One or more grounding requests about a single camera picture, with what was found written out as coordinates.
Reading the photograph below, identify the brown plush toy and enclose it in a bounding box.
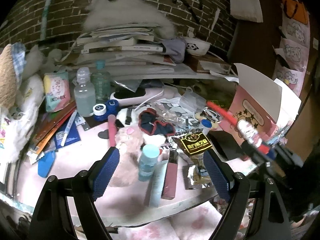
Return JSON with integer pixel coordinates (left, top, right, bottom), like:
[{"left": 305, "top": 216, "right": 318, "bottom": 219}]
[{"left": 1, "top": 42, "right": 26, "bottom": 109}]

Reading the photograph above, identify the white plush toy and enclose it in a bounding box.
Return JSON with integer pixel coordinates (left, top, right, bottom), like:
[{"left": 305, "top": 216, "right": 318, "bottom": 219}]
[{"left": 1, "top": 74, "right": 44, "bottom": 164}]

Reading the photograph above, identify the blue card booklet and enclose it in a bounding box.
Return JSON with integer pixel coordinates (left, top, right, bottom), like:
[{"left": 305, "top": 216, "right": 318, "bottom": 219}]
[{"left": 53, "top": 119, "right": 82, "bottom": 150}]

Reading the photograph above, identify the red white toy stick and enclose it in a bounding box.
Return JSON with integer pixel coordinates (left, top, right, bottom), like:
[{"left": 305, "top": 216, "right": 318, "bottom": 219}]
[{"left": 207, "top": 101, "right": 270, "bottom": 155}]

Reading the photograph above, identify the white pink power strip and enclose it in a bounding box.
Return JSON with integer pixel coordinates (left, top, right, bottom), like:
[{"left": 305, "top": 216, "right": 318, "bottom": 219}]
[{"left": 110, "top": 88, "right": 164, "bottom": 107}]

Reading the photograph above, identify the clear plastic bag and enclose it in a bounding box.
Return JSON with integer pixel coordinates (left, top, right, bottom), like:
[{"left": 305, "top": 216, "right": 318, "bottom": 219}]
[{"left": 179, "top": 87, "right": 206, "bottom": 113}]

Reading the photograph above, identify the stack of books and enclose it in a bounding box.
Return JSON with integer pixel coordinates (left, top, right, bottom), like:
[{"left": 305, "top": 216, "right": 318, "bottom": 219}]
[{"left": 61, "top": 23, "right": 196, "bottom": 79}]

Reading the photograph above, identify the navy red plush costume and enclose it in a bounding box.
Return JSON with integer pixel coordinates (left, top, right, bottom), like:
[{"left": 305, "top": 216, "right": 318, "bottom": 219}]
[{"left": 138, "top": 108, "right": 175, "bottom": 136}]

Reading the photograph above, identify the pink desk mat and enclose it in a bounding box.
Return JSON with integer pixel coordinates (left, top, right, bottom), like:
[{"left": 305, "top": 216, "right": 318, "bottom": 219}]
[{"left": 16, "top": 122, "right": 256, "bottom": 227}]

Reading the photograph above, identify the light blue cream tube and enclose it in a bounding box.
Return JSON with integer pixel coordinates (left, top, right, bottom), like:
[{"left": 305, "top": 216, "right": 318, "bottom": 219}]
[{"left": 149, "top": 160, "right": 168, "bottom": 207}]

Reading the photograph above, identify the pink cylindrical tube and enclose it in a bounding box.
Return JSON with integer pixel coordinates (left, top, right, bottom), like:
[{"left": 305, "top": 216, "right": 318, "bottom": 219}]
[{"left": 108, "top": 114, "right": 117, "bottom": 147}]

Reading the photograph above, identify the green bottle teal cap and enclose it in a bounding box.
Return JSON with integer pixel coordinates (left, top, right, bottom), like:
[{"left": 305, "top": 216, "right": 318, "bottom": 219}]
[{"left": 91, "top": 60, "right": 111, "bottom": 102}]

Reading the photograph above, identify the black gold snack packet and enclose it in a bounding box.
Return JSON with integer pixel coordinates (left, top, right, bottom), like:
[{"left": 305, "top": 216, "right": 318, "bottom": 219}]
[{"left": 178, "top": 132, "right": 212, "bottom": 156}]

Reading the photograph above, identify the blue cap white jar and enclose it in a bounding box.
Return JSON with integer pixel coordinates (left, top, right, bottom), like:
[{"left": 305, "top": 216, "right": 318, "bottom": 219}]
[{"left": 201, "top": 119, "right": 212, "bottom": 135}]

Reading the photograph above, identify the blue white contact lens case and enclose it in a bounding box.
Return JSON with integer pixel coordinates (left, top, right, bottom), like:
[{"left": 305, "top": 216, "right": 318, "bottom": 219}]
[{"left": 93, "top": 99, "right": 120, "bottom": 122}]

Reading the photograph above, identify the clear bottle white cap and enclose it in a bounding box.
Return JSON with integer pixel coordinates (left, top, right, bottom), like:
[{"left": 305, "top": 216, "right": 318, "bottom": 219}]
[{"left": 74, "top": 67, "right": 96, "bottom": 118}]

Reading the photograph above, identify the white panda bowl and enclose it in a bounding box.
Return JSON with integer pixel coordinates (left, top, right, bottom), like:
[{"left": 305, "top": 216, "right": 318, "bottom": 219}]
[{"left": 184, "top": 37, "right": 211, "bottom": 56}]

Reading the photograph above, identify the Kotex pad pack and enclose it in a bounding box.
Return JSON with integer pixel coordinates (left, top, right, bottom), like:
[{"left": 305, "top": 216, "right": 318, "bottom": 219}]
[{"left": 43, "top": 71, "right": 71, "bottom": 113}]

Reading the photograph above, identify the pink cartoon cardboard box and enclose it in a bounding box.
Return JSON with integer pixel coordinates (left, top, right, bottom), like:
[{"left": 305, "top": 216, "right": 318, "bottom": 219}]
[{"left": 228, "top": 63, "right": 301, "bottom": 141}]

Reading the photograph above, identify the light blue small bottle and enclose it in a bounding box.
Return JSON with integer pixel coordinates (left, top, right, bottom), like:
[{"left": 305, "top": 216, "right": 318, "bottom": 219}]
[{"left": 138, "top": 145, "right": 160, "bottom": 181}]

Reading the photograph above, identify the purple cloth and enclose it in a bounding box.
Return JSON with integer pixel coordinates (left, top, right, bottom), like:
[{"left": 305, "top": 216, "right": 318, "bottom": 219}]
[{"left": 161, "top": 37, "right": 187, "bottom": 63}]

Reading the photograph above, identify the white fluffy fur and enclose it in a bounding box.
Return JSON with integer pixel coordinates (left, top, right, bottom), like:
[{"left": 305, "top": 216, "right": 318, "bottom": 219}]
[{"left": 83, "top": 0, "right": 176, "bottom": 39}]

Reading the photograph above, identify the hanging paper bag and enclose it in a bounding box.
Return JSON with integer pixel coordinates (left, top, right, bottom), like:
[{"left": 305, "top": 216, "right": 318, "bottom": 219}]
[{"left": 230, "top": 0, "right": 263, "bottom": 23}]

